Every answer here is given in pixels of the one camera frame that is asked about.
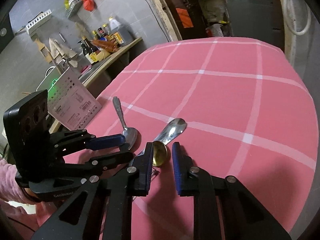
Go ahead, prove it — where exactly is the white hose loop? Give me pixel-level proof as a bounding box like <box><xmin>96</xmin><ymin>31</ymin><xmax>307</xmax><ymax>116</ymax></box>
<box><xmin>283</xmin><ymin>0</ymin><xmax>313</xmax><ymax>36</ymax></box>

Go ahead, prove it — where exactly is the large oil jug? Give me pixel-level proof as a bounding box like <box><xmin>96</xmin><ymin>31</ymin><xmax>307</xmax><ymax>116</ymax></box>
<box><xmin>108</xmin><ymin>16</ymin><xmax>134</xmax><ymax>47</ymax></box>

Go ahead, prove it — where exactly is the grey wall shelf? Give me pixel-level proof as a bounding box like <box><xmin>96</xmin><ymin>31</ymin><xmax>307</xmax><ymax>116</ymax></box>
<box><xmin>66</xmin><ymin>0</ymin><xmax>83</xmax><ymax>19</ymax></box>

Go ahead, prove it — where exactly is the red plastic bag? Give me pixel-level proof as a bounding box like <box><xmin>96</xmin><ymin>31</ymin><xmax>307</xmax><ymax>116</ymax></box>
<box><xmin>82</xmin><ymin>0</ymin><xmax>95</xmax><ymax>11</ymax></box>

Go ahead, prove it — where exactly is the dark soy sauce bottle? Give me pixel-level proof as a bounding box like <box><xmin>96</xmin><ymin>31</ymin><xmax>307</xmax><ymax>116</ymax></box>
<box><xmin>82</xmin><ymin>36</ymin><xmax>100</xmax><ymax>64</ymax></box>

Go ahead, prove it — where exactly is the pink sleeved forearm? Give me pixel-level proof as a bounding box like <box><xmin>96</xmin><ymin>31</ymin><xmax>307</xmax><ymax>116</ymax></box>
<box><xmin>0</xmin><ymin>158</ymin><xmax>43</xmax><ymax>240</ymax></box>

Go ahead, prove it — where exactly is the steel spoon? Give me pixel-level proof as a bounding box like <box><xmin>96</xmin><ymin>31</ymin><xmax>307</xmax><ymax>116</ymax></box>
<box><xmin>152</xmin><ymin>118</ymin><xmax>187</xmax><ymax>145</ymax></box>
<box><xmin>112</xmin><ymin>96</ymin><xmax>138</xmax><ymax>150</ymax></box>

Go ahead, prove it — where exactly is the white perforated utensil holder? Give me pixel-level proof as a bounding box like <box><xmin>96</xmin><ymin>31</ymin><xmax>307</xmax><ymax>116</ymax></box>
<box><xmin>36</xmin><ymin>67</ymin><xmax>102</xmax><ymax>131</ymax></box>

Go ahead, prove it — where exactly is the wooden cutting board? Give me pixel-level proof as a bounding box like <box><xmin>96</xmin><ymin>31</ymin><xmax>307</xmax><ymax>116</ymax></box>
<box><xmin>34</xmin><ymin>38</ymin><xmax>52</xmax><ymax>63</ymax></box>

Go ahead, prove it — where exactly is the dark grey cabinet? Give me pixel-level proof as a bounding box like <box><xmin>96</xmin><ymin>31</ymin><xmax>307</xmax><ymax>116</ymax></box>
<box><xmin>226</xmin><ymin>0</ymin><xmax>285</xmax><ymax>50</ymax></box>

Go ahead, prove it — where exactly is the pink checkered tablecloth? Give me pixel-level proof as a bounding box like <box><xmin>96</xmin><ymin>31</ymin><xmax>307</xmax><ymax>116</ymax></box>
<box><xmin>87</xmin><ymin>37</ymin><xmax>319</xmax><ymax>230</ymax></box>

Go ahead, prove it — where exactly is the small brass spoon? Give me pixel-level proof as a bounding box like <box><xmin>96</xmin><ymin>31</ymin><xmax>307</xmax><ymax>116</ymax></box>
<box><xmin>152</xmin><ymin>141</ymin><xmax>168</xmax><ymax>167</ymax></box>

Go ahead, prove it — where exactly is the beige hanging towel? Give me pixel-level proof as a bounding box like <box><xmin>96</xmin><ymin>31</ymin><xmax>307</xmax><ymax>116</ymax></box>
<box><xmin>49</xmin><ymin>37</ymin><xmax>78</xmax><ymax>68</ymax></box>

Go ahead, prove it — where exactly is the white wall rack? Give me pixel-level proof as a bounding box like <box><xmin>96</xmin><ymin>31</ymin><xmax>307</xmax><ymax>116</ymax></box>
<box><xmin>25</xmin><ymin>9</ymin><xmax>52</xmax><ymax>35</ymax></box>

